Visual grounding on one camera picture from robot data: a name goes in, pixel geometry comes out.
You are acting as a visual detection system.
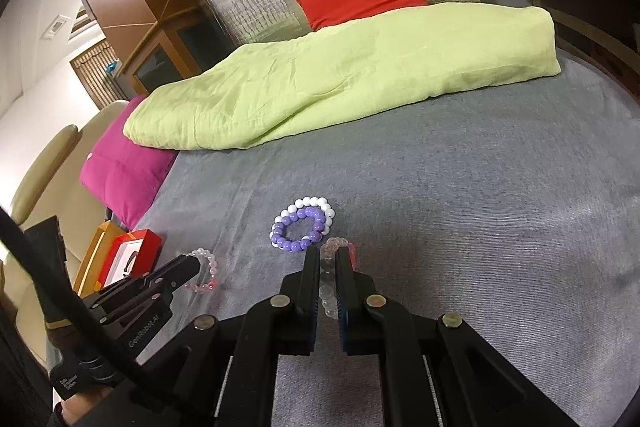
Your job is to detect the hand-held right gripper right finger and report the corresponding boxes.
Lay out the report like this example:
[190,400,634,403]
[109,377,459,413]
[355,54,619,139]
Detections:
[335,246,576,427]

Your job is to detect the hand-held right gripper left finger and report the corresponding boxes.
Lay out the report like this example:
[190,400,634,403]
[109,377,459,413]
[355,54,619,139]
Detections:
[145,247,322,427]

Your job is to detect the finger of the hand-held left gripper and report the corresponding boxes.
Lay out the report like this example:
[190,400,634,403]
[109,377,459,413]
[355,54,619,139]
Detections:
[97,277,178,323]
[97,255,201,295]

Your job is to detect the pink and clear bead bracelet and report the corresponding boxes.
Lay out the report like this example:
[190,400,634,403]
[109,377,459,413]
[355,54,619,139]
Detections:
[319,237,358,320]

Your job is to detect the clear bead bracelet pink flower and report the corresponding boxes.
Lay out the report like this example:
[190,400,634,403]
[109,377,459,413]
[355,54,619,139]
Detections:
[184,247,221,294]

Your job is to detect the red box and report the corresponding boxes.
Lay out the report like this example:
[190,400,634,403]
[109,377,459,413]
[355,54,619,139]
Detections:
[97,229,163,290]

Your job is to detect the person's left hand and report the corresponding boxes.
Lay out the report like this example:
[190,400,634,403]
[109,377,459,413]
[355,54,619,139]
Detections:
[50,384,118,427]

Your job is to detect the orange box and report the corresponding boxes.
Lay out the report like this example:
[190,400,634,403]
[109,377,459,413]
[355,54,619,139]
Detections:
[75,222,126,298]

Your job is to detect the pink cushion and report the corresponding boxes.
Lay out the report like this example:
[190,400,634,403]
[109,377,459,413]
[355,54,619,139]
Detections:
[79,94,178,230]

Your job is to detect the beige sofa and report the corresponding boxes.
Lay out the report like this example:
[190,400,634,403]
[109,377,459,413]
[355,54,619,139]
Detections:
[0,99,131,308]

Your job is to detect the brown window blind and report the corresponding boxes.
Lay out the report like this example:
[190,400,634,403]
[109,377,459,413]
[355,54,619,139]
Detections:
[70,39,126,108]

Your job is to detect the light green blanket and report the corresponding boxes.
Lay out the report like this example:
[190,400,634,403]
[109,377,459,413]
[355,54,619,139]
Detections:
[122,2,561,152]

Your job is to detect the white ceiling vent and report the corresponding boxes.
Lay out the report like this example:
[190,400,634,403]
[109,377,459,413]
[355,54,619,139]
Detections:
[42,14,71,40]

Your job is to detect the purple bead bracelet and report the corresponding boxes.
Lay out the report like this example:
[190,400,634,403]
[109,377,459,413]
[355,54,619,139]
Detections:
[270,205,326,254]

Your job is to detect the white bead bracelet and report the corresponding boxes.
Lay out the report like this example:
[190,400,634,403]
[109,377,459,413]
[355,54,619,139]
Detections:
[270,196,336,240]

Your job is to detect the black strap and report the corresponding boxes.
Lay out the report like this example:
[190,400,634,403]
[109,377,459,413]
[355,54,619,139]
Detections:
[25,216,68,328]

